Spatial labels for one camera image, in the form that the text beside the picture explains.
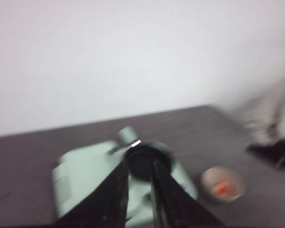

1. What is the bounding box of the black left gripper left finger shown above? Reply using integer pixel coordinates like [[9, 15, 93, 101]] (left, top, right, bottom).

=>
[[54, 163, 129, 228]]

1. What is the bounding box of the red shrimp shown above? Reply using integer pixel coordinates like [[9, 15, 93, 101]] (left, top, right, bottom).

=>
[[211, 177, 233, 196]]

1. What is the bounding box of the beige ribbed bowl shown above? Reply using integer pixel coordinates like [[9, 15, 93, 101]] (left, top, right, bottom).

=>
[[200, 166, 246, 203]]

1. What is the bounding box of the mint green breakfast maker base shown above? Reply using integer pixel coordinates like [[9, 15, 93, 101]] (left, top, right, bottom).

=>
[[51, 140, 199, 225]]

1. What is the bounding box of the small black frying pan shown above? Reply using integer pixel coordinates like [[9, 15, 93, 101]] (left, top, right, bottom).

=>
[[117, 125, 174, 182]]

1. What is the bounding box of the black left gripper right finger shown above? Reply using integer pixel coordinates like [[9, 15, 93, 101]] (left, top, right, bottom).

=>
[[151, 160, 225, 228]]

